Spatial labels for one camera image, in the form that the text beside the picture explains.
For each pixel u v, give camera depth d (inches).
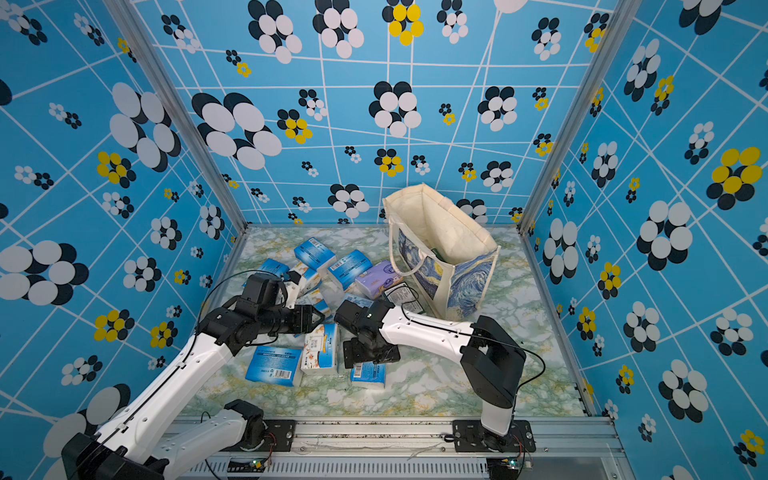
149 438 16.2
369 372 30.4
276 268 39.0
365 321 23.0
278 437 28.8
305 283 28.5
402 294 36.9
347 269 39.0
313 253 40.4
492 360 17.5
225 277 42.7
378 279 38.0
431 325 19.9
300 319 26.2
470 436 28.5
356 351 28.4
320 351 31.8
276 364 31.0
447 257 35.3
